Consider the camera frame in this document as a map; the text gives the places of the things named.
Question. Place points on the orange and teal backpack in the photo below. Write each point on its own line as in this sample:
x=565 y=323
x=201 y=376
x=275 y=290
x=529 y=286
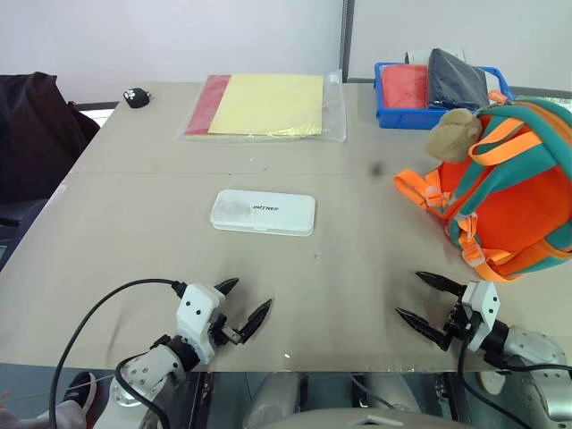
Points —
x=514 y=201

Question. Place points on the white case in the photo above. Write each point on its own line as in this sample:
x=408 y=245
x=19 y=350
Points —
x=263 y=212

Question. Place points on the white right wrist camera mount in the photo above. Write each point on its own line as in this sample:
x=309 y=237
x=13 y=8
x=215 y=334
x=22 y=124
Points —
x=485 y=308

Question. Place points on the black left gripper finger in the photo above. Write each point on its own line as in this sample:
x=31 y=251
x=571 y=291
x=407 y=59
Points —
x=255 y=320
x=229 y=286

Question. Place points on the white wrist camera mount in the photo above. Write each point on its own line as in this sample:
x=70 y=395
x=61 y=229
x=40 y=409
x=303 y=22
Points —
x=196 y=313
x=485 y=308

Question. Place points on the black paw print gadget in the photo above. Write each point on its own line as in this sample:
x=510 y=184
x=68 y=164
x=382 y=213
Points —
x=136 y=98

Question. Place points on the grey robot torso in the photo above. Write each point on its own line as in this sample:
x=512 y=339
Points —
x=348 y=409

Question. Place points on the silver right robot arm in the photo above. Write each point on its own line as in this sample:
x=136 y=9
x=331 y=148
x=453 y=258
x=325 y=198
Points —
x=536 y=357

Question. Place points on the blue plastic bin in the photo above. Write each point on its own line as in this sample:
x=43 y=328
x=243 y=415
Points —
x=402 y=117

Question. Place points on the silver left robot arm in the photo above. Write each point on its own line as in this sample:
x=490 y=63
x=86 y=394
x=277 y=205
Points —
x=147 y=371

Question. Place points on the grey vertical pole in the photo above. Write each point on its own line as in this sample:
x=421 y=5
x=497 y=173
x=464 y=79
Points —
x=348 y=40

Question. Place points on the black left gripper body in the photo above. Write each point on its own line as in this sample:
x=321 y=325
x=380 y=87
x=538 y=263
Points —
x=224 y=332

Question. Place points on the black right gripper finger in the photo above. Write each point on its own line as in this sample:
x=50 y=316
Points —
x=442 y=283
x=422 y=325

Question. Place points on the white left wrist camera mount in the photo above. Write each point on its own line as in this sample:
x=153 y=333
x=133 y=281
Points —
x=196 y=313

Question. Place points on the red folded cloth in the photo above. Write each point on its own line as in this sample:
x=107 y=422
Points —
x=404 y=87

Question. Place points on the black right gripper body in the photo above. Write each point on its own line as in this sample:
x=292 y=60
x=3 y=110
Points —
x=460 y=319

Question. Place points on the yellow paper sheet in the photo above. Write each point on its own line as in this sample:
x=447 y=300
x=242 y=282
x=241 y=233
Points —
x=272 y=105

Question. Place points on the black and red shoe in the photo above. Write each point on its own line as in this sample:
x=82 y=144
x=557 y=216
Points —
x=80 y=391

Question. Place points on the beige plush toy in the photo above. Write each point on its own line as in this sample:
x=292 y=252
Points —
x=451 y=134

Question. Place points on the white and grey packet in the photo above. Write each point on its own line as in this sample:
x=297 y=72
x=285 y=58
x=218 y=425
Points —
x=493 y=82

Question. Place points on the red paper sheet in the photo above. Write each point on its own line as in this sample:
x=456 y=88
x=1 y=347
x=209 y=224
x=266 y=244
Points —
x=207 y=105

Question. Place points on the dark grey fabric pouch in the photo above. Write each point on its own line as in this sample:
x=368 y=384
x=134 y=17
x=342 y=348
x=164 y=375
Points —
x=456 y=80

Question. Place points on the clear plastic bag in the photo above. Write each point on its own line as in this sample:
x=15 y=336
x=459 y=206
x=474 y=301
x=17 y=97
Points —
x=334 y=111

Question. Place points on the black fabric covered chair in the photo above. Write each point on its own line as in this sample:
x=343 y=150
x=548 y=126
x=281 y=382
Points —
x=36 y=134

